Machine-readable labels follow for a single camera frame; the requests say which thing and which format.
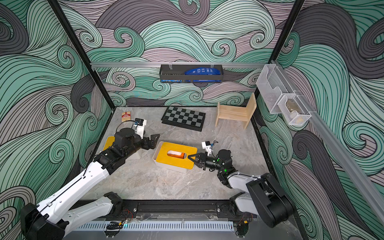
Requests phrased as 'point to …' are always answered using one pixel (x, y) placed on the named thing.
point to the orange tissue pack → (176, 154)
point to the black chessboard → (190, 119)
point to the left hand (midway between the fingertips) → (151, 131)
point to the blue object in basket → (203, 71)
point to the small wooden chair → (237, 113)
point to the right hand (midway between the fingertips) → (188, 157)
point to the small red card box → (126, 116)
